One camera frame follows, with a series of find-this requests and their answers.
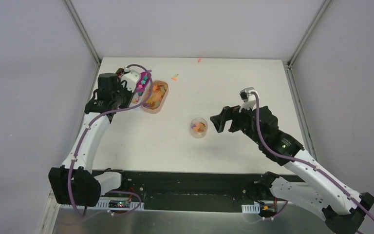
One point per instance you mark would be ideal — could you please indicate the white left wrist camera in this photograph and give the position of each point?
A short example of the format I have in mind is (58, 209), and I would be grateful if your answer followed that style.
(132, 77)

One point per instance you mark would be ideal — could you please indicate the aluminium frame post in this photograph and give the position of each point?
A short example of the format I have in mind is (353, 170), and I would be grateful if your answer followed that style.
(309, 32)
(69, 5)

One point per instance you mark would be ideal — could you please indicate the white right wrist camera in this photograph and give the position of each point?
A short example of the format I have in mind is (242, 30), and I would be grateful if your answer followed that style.
(248, 96)

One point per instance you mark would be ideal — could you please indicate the right white cable duct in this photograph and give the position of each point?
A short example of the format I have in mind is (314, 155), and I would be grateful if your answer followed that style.
(251, 208)

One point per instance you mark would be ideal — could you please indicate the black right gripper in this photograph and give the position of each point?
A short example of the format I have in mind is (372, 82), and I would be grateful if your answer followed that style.
(228, 113)

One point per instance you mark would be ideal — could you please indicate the clear plastic jar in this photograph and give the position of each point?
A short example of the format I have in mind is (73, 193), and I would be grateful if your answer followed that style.
(198, 127)

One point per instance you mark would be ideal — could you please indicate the spilled orange green gummy candy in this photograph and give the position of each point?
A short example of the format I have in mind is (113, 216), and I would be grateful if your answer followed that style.
(175, 77)

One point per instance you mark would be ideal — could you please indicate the pink gummy candy box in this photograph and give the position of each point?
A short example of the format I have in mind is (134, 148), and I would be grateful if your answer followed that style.
(156, 100)

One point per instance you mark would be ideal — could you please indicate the white cable duct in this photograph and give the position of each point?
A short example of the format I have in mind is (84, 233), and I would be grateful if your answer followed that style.
(118, 205)
(251, 208)

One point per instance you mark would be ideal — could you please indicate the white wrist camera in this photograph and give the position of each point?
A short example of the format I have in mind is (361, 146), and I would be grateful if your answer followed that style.
(248, 96)
(132, 77)

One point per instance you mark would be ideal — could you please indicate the white star candy box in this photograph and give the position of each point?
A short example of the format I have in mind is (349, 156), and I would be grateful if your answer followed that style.
(136, 99)

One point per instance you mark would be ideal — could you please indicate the left white cable duct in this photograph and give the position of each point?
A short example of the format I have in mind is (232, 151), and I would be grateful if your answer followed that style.
(118, 205)

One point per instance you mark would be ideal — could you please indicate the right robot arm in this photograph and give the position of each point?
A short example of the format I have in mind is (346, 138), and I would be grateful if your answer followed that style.
(341, 208)

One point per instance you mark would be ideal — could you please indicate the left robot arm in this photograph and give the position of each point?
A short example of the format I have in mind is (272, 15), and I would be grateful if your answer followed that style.
(73, 183)

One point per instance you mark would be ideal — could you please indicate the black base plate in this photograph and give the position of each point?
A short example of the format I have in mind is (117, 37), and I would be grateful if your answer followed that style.
(197, 192)

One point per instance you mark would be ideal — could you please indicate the magenta plastic scoop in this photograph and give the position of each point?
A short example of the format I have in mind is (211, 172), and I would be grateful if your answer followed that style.
(143, 83)

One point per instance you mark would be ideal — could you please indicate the left aluminium frame post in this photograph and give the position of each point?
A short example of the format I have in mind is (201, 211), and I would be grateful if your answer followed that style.
(69, 5)

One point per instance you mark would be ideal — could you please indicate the right aluminium frame post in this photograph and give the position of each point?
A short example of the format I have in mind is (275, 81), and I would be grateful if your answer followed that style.
(309, 32)

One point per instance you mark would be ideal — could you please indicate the yellow lollipop box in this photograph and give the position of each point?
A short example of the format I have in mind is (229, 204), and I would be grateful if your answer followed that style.
(120, 72)

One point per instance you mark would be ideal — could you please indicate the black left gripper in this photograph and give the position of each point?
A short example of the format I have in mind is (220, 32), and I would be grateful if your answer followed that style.
(130, 95)

